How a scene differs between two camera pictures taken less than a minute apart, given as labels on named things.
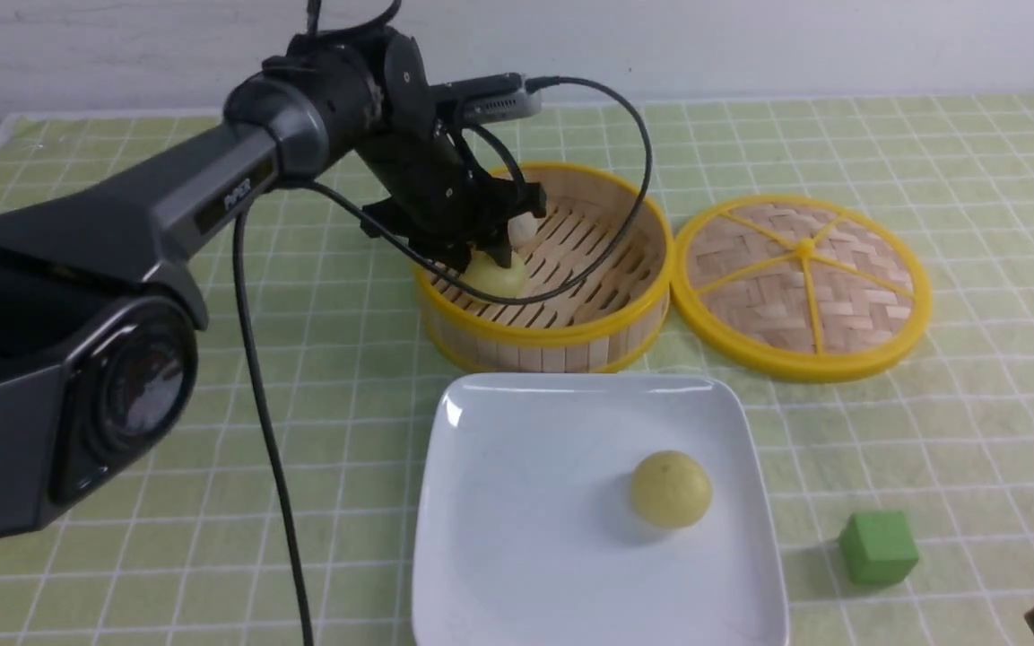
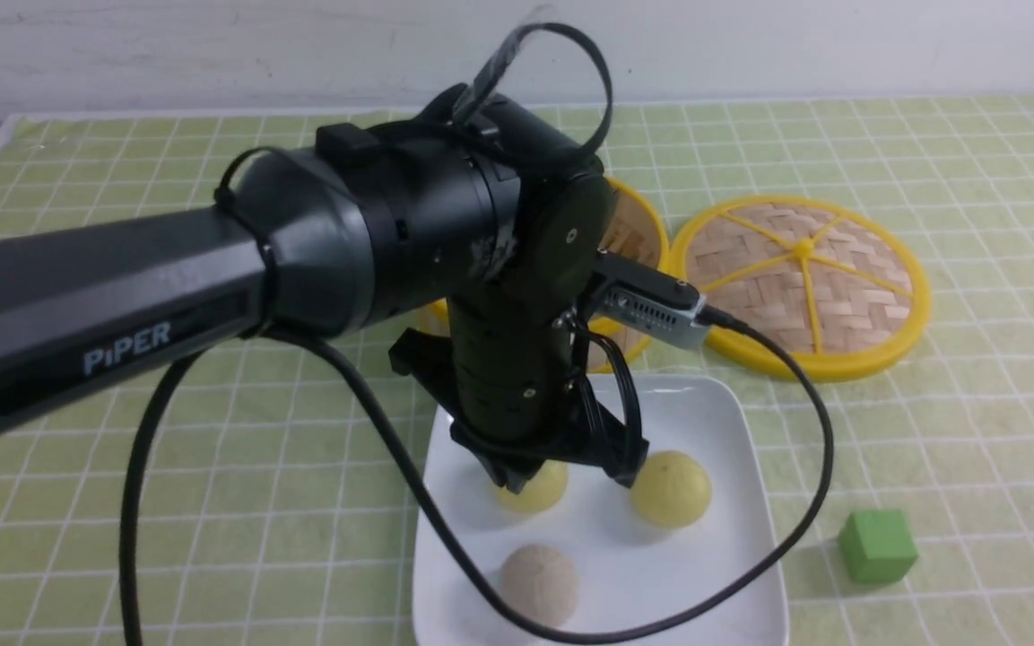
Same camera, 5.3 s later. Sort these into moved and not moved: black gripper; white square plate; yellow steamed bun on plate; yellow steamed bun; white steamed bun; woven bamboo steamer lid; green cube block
Moved: yellow steamed bun; white steamed bun; black gripper
Not moved: green cube block; white square plate; woven bamboo steamer lid; yellow steamed bun on plate
